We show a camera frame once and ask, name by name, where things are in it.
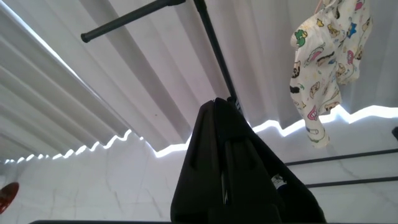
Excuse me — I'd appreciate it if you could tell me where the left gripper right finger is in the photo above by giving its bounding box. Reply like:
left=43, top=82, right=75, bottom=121
left=223, top=138, right=285, bottom=222

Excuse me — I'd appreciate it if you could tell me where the black clothes rack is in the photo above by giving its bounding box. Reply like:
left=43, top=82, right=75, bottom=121
left=80, top=0, right=398, bottom=189

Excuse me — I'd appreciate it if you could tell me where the cream printed garment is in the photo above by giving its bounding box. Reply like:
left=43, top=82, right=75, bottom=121
left=289, top=0, right=373, bottom=149

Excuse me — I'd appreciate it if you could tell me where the dark red round object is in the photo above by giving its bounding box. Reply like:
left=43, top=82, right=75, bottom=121
left=0, top=182, right=20, bottom=215

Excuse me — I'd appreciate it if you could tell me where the black garment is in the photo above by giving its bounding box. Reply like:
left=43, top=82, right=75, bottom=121
left=213, top=97, right=327, bottom=223

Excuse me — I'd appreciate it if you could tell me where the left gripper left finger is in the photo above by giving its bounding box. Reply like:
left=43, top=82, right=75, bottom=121
left=170, top=100, right=224, bottom=222

